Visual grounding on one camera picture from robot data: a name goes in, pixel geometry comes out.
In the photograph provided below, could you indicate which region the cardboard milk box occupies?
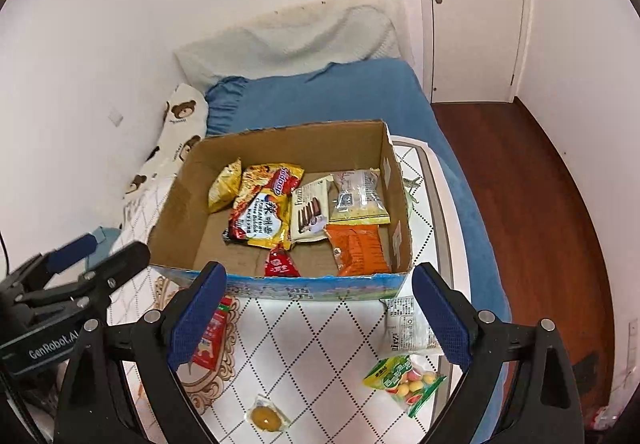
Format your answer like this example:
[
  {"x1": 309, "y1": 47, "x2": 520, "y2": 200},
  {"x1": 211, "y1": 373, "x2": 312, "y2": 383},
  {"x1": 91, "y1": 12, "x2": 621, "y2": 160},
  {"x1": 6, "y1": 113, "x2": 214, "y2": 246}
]
[{"x1": 148, "y1": 120, "x2": 412, "y2": 300}]

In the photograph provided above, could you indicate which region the white textured pillow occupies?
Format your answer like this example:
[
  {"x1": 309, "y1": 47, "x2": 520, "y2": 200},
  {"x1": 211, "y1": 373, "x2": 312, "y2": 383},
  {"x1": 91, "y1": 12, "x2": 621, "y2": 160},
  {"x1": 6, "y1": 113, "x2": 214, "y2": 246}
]
[{"x1": 175, "y1": 0, "x2": 413, "y2": 92}]

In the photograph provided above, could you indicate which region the white patterned blanket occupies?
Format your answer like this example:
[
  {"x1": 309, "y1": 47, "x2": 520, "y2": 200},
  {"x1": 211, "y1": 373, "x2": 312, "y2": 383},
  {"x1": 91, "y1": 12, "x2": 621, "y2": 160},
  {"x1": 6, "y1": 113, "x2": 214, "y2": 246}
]
[{"x1": 107, "y1": 135, "x2": 471, "y2": 443}]

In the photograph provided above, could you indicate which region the red green snack packet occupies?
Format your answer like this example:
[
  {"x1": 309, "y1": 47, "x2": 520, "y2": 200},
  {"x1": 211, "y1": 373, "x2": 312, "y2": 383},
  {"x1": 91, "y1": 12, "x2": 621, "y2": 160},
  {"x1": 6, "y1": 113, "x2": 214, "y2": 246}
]
[{"x1": 191, "y1": 296, "x2": 234, "y2": 372}]

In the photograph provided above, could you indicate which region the white door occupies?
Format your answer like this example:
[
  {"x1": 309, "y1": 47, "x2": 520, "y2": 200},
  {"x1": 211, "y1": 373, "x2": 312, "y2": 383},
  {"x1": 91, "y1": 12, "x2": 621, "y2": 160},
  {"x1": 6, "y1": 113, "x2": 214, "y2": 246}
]
[{"x1": 422, "y1": 0, "x2": 530, "y2": 103}]

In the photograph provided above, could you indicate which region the bear print pillow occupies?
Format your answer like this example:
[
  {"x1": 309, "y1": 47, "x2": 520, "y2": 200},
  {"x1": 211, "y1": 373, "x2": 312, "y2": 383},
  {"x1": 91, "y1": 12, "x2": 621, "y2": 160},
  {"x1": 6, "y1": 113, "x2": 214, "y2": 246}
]
[{"x1": 124, "y1": 84, "x2": 208, "y2": 201}]

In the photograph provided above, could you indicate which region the yellow panda snack bag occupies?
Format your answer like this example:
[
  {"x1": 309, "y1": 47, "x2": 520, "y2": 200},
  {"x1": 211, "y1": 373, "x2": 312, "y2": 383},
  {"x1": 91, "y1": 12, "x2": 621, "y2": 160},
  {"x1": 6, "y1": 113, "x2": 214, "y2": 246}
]
[{"x1": 207, "y1": 158, "x2": 242, "y2": 213}]

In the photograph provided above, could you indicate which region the orange snack packet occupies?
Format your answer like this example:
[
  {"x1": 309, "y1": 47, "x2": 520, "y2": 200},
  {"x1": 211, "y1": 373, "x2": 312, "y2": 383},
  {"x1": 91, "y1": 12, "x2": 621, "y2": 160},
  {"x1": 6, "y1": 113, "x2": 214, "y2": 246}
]
[{"x1": 324, "y1": 224, "x2": 390, "y2": 276}]

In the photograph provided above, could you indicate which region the clear bread packet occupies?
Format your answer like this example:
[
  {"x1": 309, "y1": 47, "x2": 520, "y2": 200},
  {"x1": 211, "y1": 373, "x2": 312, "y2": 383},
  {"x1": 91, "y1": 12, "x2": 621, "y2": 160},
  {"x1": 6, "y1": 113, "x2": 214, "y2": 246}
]
[{"x1": 330, "y1": 169, "x2": 390, "y2": 225}]

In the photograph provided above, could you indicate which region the yellow instant noodle packet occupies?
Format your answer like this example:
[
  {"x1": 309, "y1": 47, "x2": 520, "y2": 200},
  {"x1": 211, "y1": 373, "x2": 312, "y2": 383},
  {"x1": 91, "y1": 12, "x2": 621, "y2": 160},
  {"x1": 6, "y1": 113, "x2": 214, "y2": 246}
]
[{"x1": 222, "y1": 164, "x2": 305, "y2": 250}]

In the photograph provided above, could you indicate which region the wall socket plate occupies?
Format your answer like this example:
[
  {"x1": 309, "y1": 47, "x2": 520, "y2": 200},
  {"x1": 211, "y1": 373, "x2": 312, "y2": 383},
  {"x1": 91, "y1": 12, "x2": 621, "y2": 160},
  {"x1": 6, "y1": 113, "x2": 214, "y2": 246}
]
[{"x1": 108, "y1": 108, "x2": 124, "y2": 127}]

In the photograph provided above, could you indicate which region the white grey snack packet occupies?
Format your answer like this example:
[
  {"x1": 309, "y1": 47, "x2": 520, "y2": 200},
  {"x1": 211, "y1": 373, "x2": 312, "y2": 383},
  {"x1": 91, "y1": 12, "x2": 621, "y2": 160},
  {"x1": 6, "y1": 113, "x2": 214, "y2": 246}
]
[{"x1": 378, "y1": 296, "x2": 444, "y2": 358}]

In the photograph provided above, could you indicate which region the white chocolate stick packet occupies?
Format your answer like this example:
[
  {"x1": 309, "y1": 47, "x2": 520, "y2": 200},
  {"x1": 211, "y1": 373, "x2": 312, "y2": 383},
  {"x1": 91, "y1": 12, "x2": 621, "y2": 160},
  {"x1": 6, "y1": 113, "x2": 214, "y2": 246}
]
[{"x1": 290, "y1": 175, "x2": 333, "y2": 244}]

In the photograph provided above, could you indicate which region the green candy bag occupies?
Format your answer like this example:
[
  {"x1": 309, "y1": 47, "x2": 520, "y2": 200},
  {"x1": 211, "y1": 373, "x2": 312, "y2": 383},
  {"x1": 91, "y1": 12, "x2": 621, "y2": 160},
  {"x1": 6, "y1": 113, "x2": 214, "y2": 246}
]
[{"x1": 362, "y1": 355, "x2": 447, "y2": 418}]

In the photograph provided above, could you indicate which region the small red snack packet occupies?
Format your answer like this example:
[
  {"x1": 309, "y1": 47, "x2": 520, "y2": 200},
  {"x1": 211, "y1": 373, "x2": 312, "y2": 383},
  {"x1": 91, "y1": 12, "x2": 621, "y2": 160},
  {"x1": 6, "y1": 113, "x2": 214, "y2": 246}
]
[{"x1": 265, "y1": 244, "x2": 300, "y2": 277}]

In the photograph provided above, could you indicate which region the round brown cake packet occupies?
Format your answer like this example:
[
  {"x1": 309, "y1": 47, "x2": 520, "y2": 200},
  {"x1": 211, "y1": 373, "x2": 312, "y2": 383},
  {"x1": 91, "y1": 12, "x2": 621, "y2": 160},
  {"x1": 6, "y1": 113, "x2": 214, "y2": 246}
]
[{"x1": 245, "y1": 395, "x2": 291, "y2": 433}]

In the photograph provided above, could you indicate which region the blue bed sheet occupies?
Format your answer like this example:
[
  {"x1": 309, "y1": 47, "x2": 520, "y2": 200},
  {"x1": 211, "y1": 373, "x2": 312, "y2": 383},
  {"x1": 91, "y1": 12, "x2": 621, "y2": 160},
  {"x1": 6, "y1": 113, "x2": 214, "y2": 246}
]
[{"x1": 208, "y1": 59, "x2": 511, "y2": 321}]

